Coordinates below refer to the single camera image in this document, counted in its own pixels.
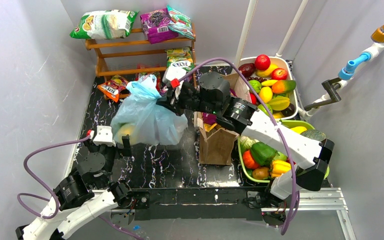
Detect purple snack bag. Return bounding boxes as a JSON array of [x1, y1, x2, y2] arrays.
[[202, 113, 217, 126], [140, 8, 179, 44]]

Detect light blue plastic grocery bag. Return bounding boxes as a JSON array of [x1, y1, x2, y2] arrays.
[[110, 81, 188, 145]]

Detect brown paper bag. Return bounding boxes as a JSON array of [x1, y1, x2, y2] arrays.
[[194, 71, 251, 166]]

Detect yellow snack bag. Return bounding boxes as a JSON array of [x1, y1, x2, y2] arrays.
[[203, 123, 218, 133]]

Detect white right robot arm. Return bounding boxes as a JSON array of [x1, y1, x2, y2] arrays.
[[156, 72, 335, 200]]

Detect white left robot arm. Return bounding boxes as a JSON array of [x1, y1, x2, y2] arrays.
[[15, 131, 134, 240]]

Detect green Fox's candy bag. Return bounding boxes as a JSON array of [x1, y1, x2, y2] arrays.
[[165, 46, 195, 72]]

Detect orange snack bag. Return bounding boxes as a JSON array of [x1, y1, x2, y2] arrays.
[[97, 75, 130, 103]]

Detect purple snack bag top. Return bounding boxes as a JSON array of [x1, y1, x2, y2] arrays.
[[140, 8, 179, 44]]

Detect green red snack bag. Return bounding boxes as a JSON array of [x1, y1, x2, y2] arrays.
[[166, 5, 195, 40]]

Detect green white chips bag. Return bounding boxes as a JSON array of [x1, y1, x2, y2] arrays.
[[69, 9, 138, 40]]

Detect dark red plum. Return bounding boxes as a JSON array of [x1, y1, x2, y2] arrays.
[[238, 63, 256, 78]]

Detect lime green apple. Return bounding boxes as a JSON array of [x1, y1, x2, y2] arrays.
[[257, 103, 273, 116]]

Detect wooden snack shelf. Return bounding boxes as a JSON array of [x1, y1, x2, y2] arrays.
[[84, 25, 196, 83]]

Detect yellow lemon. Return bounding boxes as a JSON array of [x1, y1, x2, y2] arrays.
[[255, 63, 278, 78]]

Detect red apple top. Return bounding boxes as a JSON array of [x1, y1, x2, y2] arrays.
[[254, 54, 271, 71]]

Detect red apple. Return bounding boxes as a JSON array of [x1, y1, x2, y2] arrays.
[[254, 54, 271, 71], [271, 67, 288, 81]]

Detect white garlic cabbage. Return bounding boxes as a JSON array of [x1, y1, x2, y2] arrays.
[[239, 136, 258, 152]]

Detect mango orange green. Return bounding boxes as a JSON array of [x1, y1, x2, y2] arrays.
[[271, 80, 297, 94]]

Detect yellow green starfruit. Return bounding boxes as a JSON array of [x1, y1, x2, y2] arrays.
[[268, 96, 290, 111]]

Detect red apple right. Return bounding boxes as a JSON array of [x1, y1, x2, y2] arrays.
[[271, 67, 288, 81]]

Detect orange tomato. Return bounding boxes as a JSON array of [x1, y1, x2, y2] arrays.
[[242, 150, 261, 170]]

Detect green bell pepper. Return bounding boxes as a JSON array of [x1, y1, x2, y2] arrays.
[[250, 142, 277, 167]]

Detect green vegetable basket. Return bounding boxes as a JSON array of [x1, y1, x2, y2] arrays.
[[237, 120, 315, 184]]

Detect brown kiwi potato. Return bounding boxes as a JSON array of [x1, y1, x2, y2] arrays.
[[252, 166, 271, 180]]

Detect white pipe left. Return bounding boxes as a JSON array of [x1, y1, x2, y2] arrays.
[[234, 0, 258, 66]]

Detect white pipe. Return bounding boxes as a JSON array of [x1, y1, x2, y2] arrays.
[[275, 0, 309, 58], [234, 0, 258, 66]]

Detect yellow bell pepper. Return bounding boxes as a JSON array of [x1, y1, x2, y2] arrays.
[[270, 160, 291, 178]]

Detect green netted melon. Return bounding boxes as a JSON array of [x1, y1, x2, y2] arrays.
[[300, 129, 328, 142]]

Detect white pipe right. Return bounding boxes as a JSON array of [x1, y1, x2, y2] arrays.
[[275, 0, 309, 58]]

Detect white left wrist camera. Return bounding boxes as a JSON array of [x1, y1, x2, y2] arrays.
[[87, 125, 116, 147]]

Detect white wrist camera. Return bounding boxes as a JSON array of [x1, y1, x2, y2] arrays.
[[87, 125, 116, 147], [160, 66, 187, 99]]

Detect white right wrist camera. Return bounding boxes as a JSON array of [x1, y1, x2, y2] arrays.
[[160, 66, 187, 99]]

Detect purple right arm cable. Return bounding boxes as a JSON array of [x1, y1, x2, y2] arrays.
[[178, 57, 301, 236]]

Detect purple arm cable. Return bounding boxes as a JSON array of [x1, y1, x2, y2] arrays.
[[16, 135, 94, 220], [178, 57, 301, 236]]

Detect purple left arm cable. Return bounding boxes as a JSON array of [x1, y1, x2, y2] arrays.
[[16, 135, 94, 220]]

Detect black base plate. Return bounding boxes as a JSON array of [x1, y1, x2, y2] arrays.
[[133, 186, 279, 221]]

